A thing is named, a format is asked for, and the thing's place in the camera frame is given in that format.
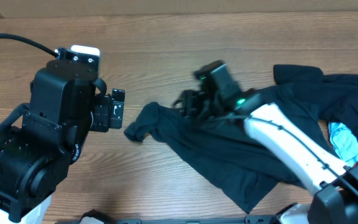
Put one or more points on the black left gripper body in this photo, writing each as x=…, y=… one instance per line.
x=101, y=121

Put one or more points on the light blue garment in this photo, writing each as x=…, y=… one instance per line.
x=345, y=144

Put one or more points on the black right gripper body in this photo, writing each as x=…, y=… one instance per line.
x=191, y=104

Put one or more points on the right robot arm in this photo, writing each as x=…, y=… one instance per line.
x=332, y=184

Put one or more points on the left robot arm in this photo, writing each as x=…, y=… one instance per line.
x=40, y=139

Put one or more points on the black garment in pile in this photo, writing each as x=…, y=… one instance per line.
x=340, y=99

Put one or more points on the dark green t-shirt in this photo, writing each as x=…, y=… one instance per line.
x=221, y=151

